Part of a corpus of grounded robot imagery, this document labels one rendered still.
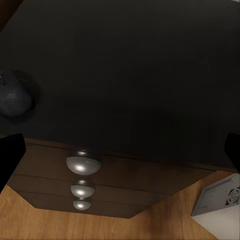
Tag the mouse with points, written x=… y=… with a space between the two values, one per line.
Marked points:
x=16 y=95

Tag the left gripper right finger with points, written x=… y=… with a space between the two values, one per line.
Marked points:
x=232 y=149

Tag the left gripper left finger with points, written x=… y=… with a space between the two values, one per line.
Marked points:
x=12 y=149

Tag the desktop computer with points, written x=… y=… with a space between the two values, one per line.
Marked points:
x=218 y=208

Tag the desk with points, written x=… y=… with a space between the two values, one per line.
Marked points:
x=155 y=80

